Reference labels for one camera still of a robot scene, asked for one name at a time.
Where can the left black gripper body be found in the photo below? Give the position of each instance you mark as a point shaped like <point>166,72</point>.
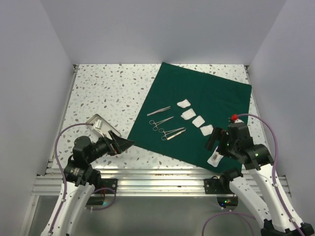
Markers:
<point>103,146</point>

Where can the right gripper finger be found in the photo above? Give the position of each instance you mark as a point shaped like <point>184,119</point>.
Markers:
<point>216,135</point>
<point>223,148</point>

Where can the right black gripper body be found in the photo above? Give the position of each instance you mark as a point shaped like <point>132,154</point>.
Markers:
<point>234,146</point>

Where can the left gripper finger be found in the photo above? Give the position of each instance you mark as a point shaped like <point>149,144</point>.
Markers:
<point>122,145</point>
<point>114,140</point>

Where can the white gauze pad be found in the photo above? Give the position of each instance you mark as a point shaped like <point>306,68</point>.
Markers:
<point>206,130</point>
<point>184,104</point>
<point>198,121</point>
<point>188,114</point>

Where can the stainless steel instrument tray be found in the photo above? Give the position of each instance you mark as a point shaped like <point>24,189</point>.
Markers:
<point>105,128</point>

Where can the silver scalpel handle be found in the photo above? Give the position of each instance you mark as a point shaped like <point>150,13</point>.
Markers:
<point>176,134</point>

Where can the silver forceps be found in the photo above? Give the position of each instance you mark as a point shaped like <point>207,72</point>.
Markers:
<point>164,137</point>
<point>155,124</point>

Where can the silver tweezers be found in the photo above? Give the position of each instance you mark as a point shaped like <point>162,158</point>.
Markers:
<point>159,111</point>

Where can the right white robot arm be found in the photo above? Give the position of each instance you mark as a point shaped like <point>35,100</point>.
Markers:
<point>271,208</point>

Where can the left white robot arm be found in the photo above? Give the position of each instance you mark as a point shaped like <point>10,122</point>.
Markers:
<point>81,180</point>

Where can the green surgical drape cloth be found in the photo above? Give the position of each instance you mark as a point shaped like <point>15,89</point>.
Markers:
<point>215,99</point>

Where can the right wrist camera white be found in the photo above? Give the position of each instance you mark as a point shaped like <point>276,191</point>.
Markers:
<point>235,121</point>

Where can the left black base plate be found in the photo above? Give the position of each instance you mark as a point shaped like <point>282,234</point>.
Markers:
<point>103,196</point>

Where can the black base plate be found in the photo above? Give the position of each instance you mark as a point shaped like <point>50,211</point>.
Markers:
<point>225,184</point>
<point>103,196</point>

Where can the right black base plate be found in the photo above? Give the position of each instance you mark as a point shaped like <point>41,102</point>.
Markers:
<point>225,184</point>

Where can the aluminium frame rail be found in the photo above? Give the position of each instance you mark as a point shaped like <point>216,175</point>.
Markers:
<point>143,182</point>

